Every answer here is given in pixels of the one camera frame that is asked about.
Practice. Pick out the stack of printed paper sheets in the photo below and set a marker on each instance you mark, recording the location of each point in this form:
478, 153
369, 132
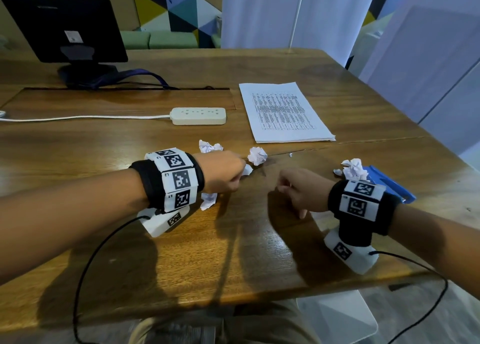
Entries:
285, 111

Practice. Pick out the black computer monitor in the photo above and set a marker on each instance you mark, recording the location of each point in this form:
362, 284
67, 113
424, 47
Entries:
63, 28

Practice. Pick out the white power strip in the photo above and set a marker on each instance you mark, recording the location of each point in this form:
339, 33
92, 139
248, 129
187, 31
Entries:
198, 115

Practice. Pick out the person's left hand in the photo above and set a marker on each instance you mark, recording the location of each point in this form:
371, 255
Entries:
219, 171

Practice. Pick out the white pole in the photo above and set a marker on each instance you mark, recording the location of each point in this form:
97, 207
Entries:
296, 13

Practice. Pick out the person's left forearm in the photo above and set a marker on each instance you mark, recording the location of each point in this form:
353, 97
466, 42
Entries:
67, 220

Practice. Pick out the large crumpled white paper ball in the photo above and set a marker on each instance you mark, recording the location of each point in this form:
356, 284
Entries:
355, 170

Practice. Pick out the blue plastic folder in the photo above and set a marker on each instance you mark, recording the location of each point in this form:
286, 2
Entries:
392, 184

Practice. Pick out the small white paper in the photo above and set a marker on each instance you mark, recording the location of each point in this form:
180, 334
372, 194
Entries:
247, 170

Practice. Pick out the person's right forearm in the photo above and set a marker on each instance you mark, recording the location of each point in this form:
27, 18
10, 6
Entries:
438, 242

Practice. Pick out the colourful geometric wall panel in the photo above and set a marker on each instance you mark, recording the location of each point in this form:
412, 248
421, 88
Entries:
176, 2

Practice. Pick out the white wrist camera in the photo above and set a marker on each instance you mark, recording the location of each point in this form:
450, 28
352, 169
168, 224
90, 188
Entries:
348, 253
161, 223

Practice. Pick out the person's right hand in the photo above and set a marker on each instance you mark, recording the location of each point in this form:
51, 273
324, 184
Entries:
309, 192

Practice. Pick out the person's left fingers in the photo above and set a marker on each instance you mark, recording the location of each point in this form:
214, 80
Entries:
238, 175

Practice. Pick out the person's right thumb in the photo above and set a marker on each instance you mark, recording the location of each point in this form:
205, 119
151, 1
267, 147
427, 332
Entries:
303, 214

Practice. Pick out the green sofa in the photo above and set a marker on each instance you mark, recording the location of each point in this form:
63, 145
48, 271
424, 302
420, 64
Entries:
161, 40

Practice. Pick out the white partition panel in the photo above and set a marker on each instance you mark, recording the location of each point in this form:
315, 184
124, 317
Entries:
431, 62
262, 10

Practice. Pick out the white chair seat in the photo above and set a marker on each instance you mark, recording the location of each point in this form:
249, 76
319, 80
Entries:
337, 317

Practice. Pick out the black wristband with marker tags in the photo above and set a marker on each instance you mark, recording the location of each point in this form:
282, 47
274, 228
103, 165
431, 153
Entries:
360, 208
176, 178

